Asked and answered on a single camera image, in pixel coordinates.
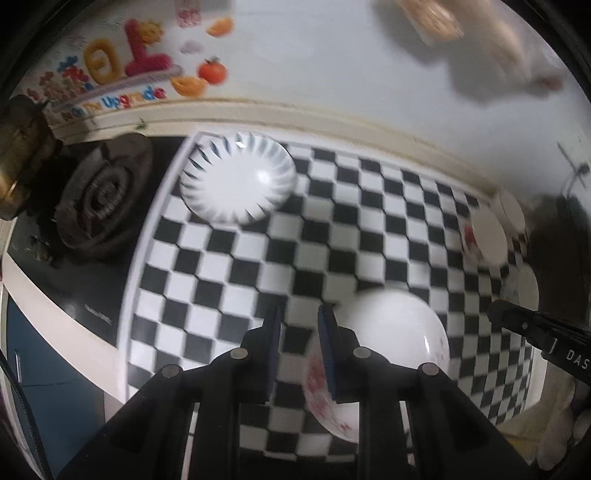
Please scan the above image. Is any blue cabinet door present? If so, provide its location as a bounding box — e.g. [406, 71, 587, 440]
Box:
[0, 284, 109, 480]

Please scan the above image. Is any black glass stove top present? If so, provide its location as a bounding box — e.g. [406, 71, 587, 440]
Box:
[4, 133, 188, 354]

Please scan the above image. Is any colourful fruit wall sticker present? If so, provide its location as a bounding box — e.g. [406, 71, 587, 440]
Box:
[25, 0, 236, 139]

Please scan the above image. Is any black white checkered mat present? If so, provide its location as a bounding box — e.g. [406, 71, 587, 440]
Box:
[117, 130, 546, 462]

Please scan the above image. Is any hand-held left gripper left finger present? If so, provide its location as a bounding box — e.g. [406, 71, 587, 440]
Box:
[55, 302, 284, 480]

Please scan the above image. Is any thin black cable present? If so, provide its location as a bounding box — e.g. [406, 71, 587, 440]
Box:
[556, 142, 591, 200]

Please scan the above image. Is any person's right hand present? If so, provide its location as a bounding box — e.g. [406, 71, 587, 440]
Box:
[538, 378, 591, 469]

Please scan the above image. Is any clear bag of snacks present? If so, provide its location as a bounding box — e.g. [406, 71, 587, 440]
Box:
[394, 0, 566, 100]

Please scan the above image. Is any white plate blue petal rim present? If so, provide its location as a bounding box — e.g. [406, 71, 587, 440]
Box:
[179, 130, 297, 226]

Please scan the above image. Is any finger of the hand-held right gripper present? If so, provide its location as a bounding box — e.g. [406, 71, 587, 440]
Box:
[488, 300, 591, 357]

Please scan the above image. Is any round gas stove burner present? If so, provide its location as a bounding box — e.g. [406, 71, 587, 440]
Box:
[54, 133, 155, 260]

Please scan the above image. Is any small white bowl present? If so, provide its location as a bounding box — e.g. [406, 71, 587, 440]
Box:
[514, 265, 541, 313]
[496, 191, 527, 234]

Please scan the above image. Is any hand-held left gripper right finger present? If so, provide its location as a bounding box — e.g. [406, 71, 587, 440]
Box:
[318, 304, 546, 480]

